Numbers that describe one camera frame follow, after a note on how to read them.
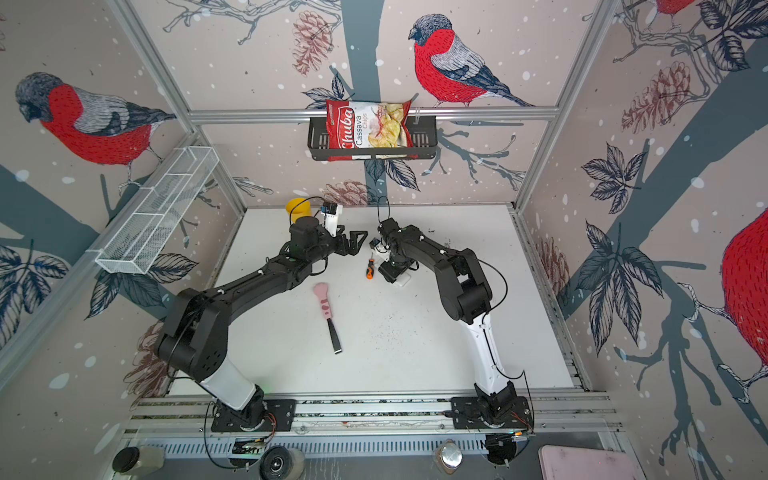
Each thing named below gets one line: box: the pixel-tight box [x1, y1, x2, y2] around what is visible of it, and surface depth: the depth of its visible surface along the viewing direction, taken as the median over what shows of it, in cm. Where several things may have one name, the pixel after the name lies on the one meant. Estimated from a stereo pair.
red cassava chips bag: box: [326, 99, 418, 162], surface depth 89 cm
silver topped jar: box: [435, 439, 464, 475], surface depth 60 cm
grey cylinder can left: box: [112, 446, 165, 475], surface depth 62 cm
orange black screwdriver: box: [366, 252, 375, 280], surface depth 102 cm
